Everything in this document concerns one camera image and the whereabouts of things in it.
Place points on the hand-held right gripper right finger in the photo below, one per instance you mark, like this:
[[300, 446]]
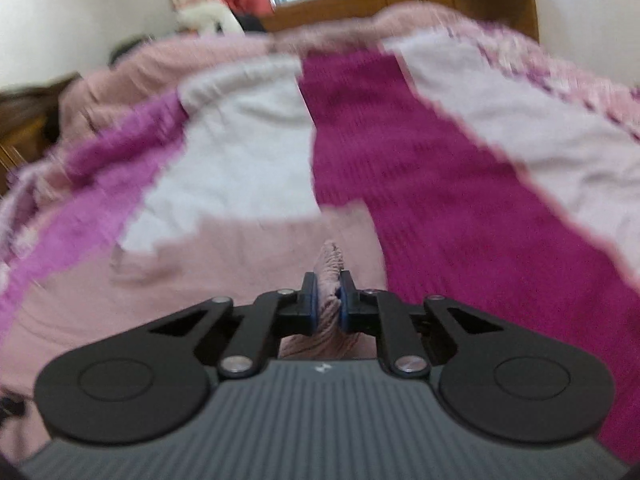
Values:
[[344, 305]]

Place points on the carved wooden headboard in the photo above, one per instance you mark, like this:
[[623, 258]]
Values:
[[20, 140]]

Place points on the pink knit sweater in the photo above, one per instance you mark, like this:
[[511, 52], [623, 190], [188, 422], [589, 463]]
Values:
[[200, 280]]

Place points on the magenta and white patchwork bedspread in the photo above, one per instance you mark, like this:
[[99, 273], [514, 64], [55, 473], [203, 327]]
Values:
[[450, 185]]

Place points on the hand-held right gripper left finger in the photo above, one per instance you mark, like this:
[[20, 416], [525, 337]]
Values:
[[310, 305]]

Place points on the pink floral quilt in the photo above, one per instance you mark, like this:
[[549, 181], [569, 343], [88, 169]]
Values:
[[150, 60]]

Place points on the dark cloth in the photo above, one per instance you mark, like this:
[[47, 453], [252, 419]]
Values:
[[130, 47]]

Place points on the white plush toy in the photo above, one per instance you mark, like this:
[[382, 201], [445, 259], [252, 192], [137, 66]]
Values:
[[205, 17]]

